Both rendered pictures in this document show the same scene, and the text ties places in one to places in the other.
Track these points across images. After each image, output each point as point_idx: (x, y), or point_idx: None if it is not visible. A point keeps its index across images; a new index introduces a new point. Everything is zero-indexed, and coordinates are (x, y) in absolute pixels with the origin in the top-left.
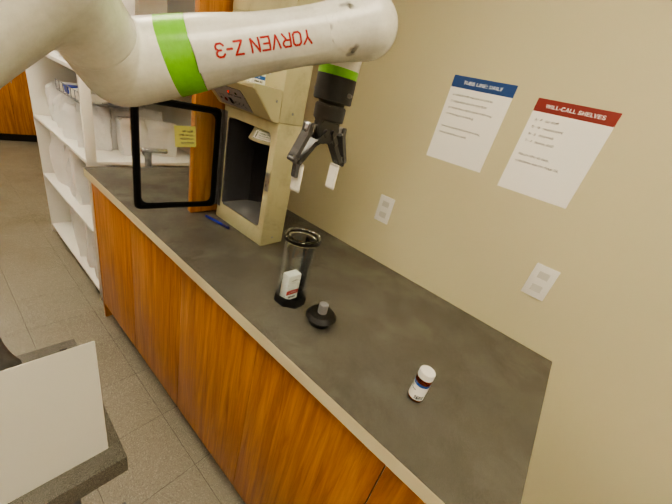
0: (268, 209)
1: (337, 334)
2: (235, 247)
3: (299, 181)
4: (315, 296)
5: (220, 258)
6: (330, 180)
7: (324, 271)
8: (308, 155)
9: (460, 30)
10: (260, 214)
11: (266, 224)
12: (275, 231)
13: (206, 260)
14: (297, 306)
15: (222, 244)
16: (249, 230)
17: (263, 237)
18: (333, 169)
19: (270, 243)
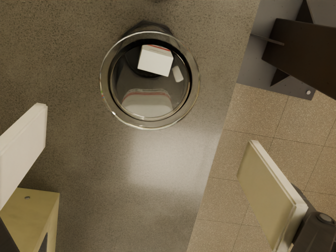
0: (24, 249)
1: None
2: (103, 209)
3: (273, 163)
4: (103, 18)
5: (150, 196)
6: (33, 141)
7: (8, 57)
8: (297, 245)
9: None
10: (39, 248)
11: (37, 222)
12: (14, 204)
13: (171, 202)
14: (161, 23)
15: (115, 225)
16: (53, 233)
17: (49, 203)
18: (9, 169)
19: (33, 189)
